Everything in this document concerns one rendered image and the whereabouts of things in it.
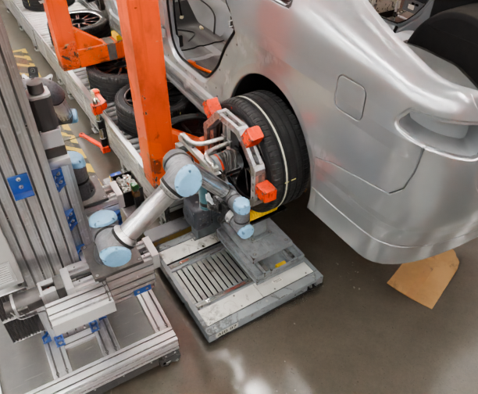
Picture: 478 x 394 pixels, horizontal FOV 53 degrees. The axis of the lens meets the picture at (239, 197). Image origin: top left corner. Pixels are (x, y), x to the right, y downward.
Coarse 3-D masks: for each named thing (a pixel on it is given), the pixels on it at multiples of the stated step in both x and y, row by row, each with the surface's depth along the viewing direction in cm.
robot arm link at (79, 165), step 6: (72, 156) 232; (78, 156) 233; (72, 162) 229; (78, 162) 230; (84, 162) 235; (78, 168) 231; (84, 168) 235; (78, 174) 233; (84, 174) 237; (78, 180) 235; (84, 180) 238
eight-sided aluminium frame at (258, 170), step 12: (216, 120) 256; (228, 120) 243; (240, 120) 243; (204, 132) 275; (240, 132) 237; (252, 156) 237; (252, 168) 237; (264, 168) 239; (252, 180) 242; (264, 180) 244; (252, 192) 247; (252, 204) 252
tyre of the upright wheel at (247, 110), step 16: (256, 96) 251; (272, 96) 251; (240, 112) 246; (256, 112) 240; (272, 112) 242; (288, 112) 244; (272, 128) 238; (288, 128) 241; (272, 144) 236; (288, 144) 240; (304, 144) 244; (272, 160) 236; (288, 160) 241; (304, 160) 246; (272, 176) 241; (288, 176) 244; (304, 176) 250; (240, 192) 282; (288, 192) 252; (256, 208) 269; (272, 208) 259
